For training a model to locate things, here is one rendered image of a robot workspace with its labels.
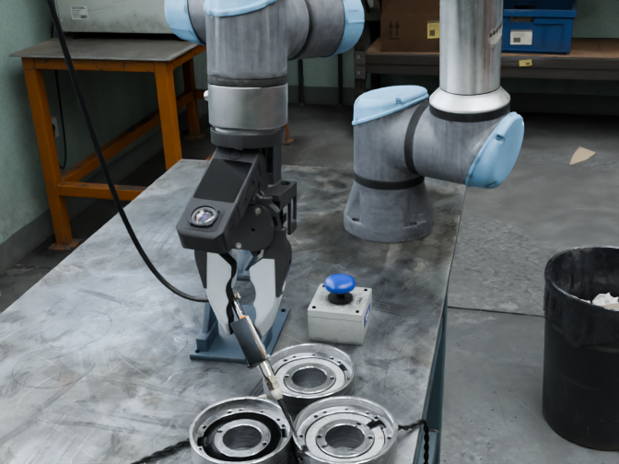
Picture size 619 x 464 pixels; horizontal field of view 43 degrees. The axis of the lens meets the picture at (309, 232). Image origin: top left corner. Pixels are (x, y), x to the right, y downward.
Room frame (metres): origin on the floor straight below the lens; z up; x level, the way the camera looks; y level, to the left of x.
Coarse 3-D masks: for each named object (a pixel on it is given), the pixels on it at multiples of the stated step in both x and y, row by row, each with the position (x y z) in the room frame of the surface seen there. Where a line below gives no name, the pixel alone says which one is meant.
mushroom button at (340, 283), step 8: (328, 280) 0.87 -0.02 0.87; (336, 280) 0.87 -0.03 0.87; (344, 280) 0.87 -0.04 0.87; (352, 280) 0.87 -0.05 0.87; (328, 288) 0.86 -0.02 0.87; (336, 288) 0.85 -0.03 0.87; (344, 288) 0.85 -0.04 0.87; (352, 288) 0.86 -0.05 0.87; (336, 296) 0.87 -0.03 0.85; (344, 296) 0.87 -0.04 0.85
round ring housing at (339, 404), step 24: (312, 408) 0.66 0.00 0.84; (336, 408) 0.67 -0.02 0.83; (360, 408) 0.67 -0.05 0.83; (384, 408) 0.65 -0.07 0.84; (336, 432) 0.64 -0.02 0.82; (360, 432) 0.63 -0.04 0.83; (384, 432) 0.63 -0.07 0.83; (312, 456) 0.58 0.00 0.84; (336, 456) 0.59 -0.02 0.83; (384, 456) 0.58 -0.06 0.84
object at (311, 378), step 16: (288, 352) 0.77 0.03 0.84; (304, 352) 0.77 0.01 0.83; (320, 352) 0.77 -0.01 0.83; (336, 352) 0.76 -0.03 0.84; (304, 368) 0.74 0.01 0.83; (320, 368) 0.74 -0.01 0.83; (352, 368) 0.73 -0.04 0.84; (288, 384) 0.71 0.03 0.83; (304, 384) 0.74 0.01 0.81; (320, 384) 0.74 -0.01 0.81; (352, 384) 0.70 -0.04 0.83; (288, 400) 0.68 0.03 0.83; (304, 400) 0.67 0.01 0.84
